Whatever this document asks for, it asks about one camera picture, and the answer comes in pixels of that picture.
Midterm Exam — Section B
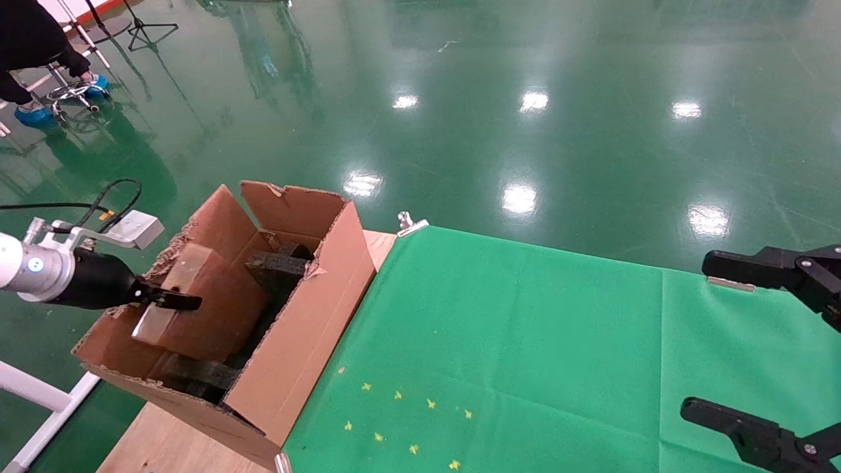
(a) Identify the rolling stool base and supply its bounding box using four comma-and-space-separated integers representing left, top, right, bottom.
45, 59, 101, 124

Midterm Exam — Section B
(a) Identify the green table cloth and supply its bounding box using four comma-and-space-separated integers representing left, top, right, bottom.
283, 225, 841, 473

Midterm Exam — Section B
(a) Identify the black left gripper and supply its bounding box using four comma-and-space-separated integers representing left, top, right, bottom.
47, 248, 202, 311

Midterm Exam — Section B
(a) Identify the black round base stand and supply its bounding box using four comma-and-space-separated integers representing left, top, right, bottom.
84, 0, 133, 45

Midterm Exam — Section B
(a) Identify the small brown cardboard box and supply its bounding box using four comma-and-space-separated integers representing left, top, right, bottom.
130, 243, 271, 363

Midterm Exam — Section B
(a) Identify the white desk with thin legs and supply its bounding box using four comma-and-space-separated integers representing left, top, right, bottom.
56, 0, 112, 70

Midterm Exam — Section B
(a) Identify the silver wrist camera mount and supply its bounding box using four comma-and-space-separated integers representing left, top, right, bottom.
23, 210, 165, 254

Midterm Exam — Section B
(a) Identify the black foam block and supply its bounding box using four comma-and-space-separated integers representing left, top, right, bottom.
161, 353, 242, 403
245, 242, 315, 296

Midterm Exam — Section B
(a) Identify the black camera cable yellow tag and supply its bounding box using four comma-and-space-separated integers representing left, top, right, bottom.
0, 179, 143, 232

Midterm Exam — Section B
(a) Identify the black tripod stand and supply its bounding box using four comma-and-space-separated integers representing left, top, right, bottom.
122, 0, 179, 52

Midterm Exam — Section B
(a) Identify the large open cardboard carton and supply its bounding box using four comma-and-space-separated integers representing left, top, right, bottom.
71, 181, 376, 470

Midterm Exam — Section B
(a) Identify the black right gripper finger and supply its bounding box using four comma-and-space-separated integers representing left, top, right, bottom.
701, 245, 841, 332
680, 397, 841, 473

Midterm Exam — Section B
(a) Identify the person in black clothes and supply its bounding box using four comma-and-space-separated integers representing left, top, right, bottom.
0, 0, 93, 106

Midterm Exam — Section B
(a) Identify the white metal floor frame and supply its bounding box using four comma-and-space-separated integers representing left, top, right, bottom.
0, 360, 101, 473

